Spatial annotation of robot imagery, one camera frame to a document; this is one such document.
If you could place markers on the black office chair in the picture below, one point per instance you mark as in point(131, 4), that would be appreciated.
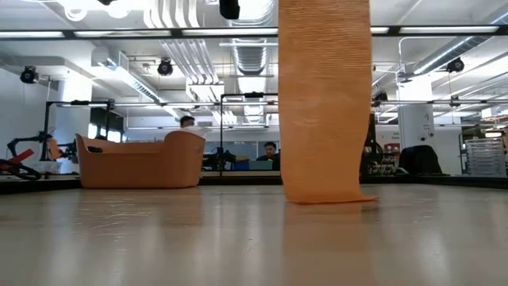
point(420, 159)

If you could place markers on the silver ventilation duct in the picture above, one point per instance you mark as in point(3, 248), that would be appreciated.
point(250, 59)

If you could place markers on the person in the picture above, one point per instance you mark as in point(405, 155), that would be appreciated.
point(187, 121)
point(270, 153)

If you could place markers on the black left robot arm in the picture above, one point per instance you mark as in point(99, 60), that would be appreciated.
point(106, 1)

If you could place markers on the black metal gantry frame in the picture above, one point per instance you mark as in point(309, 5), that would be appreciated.
point(221, 131)
point(47, 123)

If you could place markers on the black ceiling camera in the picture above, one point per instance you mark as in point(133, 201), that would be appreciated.
point(29, 75)
point(455, 65)
point(165, 67)
point(382, 97)

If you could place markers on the black red background robot arm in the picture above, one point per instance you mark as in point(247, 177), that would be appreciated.
point(28, 139)

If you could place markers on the orange plastic basket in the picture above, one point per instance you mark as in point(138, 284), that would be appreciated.
point(139, 167)

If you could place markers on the orange elastic bandage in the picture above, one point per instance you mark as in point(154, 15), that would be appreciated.
point(325, 119)

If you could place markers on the background wooden workbench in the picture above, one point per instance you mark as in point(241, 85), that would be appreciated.
point(246, 173)

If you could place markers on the black overhead frame crossbar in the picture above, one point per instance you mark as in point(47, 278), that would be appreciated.
point(176, 32)

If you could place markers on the black equipment shelf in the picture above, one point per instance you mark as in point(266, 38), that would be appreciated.
point(381, 163)

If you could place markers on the black monitor screen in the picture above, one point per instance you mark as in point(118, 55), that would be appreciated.
point(372, 127)

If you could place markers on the black aluminium table frame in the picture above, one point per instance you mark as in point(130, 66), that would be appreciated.
point(246, 180)

